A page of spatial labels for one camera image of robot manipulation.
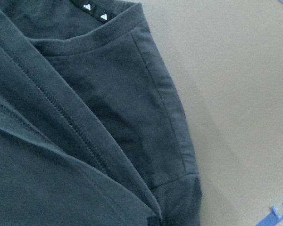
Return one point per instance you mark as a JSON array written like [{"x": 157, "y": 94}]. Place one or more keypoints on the black printed t-shirt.
[{"x": 92, "y": 130}]

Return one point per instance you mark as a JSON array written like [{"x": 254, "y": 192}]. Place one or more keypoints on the brown paper table cover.
[{"x": 226, "y": 60}]

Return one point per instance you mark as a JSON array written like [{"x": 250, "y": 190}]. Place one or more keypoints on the blue tape grid lines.
[{"x": 274, "y": 217}]

